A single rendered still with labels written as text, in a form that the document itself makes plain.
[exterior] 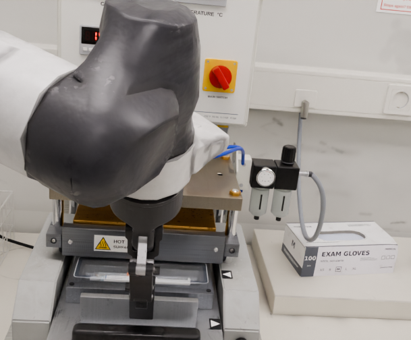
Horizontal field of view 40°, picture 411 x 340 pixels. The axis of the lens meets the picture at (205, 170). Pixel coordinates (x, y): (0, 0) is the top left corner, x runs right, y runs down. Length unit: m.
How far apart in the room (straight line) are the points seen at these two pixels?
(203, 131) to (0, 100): 0.21
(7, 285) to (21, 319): 0.47
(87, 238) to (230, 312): 0.22
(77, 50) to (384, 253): 0.79
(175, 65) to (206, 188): 0.40
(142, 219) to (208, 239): 0.27
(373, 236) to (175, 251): 0.64
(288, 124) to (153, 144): 0.96
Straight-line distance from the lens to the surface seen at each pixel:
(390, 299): 1.27
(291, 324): 1.19
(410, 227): 1.58
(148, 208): 0.54
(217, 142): 0.56
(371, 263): 1.32
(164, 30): 0.43
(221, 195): 0.80
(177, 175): 0.51
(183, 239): 0.81
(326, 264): 1.27
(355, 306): 1.24
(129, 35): 0.43
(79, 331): 0.69
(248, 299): 0.80
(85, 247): 0.82
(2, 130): 0.43
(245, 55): 0.96
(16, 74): 0.43
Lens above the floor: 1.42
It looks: 21 degrees down
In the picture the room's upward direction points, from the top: 6 degrees clockwise
